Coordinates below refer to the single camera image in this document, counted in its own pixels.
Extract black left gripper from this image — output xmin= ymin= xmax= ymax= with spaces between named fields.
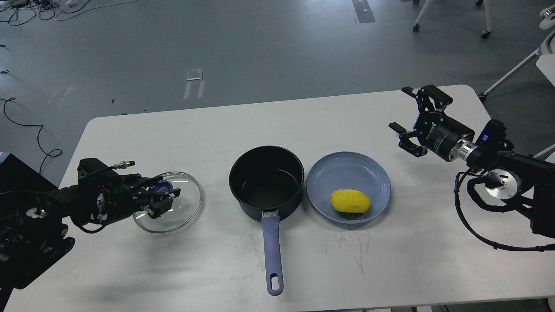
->
xmin=93 ymin=174 xmax=181 ymax=224

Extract glass pot lid blue knob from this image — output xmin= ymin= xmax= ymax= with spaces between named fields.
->
xmin=133 ymin=172 xmax=202 ymax=234

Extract blue plate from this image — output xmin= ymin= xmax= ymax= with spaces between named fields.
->
xmin=305 ymin=151 xmax=391 ymax=225

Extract white chair legs with casters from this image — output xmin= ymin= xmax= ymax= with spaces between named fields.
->
xmin=412 ymin=0 xmax=495 ymax=39

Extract black box at left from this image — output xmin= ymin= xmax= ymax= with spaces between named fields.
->
xmin=0 ymin=152 xmax=57 ymax=193

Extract tangled cables on floor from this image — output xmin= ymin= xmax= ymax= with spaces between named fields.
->
xmin=0 ymin=0 xmax=144 ymax=27

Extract yellow potato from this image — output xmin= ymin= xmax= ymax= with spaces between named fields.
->
xmin=329 ymin=189 xmax=372 ymax=215

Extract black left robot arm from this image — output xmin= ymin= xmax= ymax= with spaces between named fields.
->
xmin=1 ymin=158 xmax=181 ymax=289

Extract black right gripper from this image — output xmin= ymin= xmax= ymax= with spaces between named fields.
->
xmin=388 ymin=84 xmax=474 ymax=162

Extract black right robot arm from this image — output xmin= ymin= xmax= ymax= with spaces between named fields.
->
xmin=388 ymin=85 xmax=555 ymax=252

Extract black pot with blue handle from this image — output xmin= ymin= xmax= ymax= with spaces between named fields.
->
xmin=229 ymin=146 xmax=305 ymax=296

